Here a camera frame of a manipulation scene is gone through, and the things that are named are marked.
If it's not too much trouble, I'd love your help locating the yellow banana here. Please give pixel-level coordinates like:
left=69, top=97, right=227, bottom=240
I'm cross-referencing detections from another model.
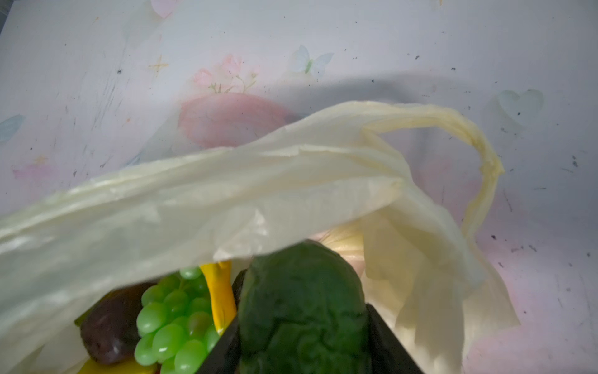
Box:
left=200, top=261, right=237, bottom=335

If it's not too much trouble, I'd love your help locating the green grape bunch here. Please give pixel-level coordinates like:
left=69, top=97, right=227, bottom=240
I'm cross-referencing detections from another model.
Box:
left=134, top=267, right=220, bottom=373

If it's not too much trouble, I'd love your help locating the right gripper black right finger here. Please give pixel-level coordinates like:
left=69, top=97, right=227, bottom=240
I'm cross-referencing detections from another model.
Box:
left=366, top=304, right=423, bottom=374

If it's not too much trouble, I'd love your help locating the dark purple plum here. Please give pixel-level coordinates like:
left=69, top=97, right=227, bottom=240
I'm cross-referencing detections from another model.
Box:
left=80, top=283, right=153, bottom=365

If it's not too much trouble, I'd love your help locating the dark green lime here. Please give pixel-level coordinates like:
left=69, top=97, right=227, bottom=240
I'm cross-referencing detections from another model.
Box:
left=238, top=240, right=372, bottom=373

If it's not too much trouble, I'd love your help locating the cream printed plastic bag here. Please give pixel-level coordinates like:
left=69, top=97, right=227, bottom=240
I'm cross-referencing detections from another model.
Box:
left=1, top=101, right=519, bottom=373

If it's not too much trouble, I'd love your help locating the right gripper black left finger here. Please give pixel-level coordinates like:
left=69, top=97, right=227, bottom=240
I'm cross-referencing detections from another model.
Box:
left=196, top=317, right=241, bottom=374

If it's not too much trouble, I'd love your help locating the yellow lemon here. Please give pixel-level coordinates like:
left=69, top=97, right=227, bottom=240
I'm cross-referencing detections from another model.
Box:
left=78, top=359, right=158, bottom=374

